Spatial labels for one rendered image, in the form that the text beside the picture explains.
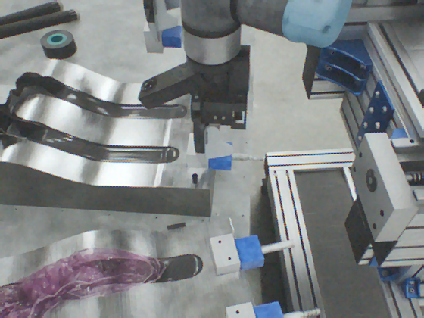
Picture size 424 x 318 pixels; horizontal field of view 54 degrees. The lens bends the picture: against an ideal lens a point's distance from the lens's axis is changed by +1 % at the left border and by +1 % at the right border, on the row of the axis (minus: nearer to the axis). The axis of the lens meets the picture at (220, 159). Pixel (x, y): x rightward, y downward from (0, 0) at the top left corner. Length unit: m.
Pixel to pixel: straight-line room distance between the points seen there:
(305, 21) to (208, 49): 0.14
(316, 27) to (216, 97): 0.21
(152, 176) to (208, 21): 0.31
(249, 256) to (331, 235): 0.84
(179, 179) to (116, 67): 0.46
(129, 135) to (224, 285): 0.33
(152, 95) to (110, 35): 0.60
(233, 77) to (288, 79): 1.72
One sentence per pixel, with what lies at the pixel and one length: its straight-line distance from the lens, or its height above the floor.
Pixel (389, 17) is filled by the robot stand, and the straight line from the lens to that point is 1.00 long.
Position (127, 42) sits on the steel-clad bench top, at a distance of 1.15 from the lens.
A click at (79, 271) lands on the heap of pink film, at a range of 0.60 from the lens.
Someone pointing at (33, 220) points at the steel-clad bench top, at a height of 0.80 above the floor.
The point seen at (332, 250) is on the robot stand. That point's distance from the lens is 1.43.
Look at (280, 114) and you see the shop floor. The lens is 2.07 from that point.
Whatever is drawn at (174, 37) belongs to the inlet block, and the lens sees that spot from 0.89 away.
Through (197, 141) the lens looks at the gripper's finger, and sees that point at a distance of 0.61.
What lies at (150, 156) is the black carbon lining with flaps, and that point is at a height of 0.88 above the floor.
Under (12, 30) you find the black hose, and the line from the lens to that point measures 1.16.
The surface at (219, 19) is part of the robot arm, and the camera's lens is 0.49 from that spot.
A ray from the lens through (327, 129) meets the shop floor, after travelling 2.05.
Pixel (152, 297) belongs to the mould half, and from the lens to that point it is 0.62.
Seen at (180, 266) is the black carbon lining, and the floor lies 0.85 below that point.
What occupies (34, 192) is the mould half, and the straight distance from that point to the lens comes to 0.79.
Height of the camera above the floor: 1.45
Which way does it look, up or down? 51 degrees down
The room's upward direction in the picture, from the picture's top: straight up
